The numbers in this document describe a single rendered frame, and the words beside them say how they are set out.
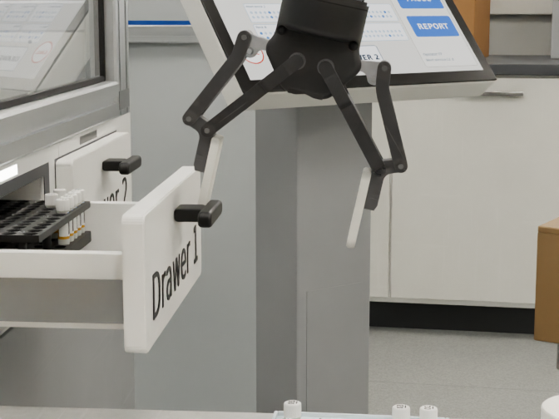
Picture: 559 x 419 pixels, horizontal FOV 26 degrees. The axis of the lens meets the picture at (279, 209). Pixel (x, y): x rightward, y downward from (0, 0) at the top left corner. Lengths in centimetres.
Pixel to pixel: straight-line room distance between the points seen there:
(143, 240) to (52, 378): 38
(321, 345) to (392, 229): 201
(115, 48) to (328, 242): 62
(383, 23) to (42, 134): 91
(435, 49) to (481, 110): 193
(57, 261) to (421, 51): 115
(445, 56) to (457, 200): 199
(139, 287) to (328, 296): 111
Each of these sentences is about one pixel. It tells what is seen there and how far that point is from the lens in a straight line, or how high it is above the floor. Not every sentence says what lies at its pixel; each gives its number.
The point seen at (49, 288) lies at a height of 87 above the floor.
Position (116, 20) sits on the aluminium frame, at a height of 107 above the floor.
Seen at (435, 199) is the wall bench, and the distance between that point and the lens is 399.
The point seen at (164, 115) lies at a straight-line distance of 278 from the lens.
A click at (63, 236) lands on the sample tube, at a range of 111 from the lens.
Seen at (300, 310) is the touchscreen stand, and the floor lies 59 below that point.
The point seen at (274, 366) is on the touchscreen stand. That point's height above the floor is 48.
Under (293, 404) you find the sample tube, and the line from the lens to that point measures 86.
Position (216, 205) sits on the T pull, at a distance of 106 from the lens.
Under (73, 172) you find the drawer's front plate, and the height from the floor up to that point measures 92.
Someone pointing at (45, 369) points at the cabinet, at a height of 72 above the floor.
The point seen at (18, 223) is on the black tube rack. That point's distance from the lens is 106.
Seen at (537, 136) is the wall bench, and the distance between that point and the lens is 396.
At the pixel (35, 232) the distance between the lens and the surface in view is 102.
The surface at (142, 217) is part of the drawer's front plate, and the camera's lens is 92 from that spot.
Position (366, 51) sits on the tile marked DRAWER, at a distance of 193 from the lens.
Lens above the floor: 108
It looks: 10 degrees down
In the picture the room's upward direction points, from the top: straight up
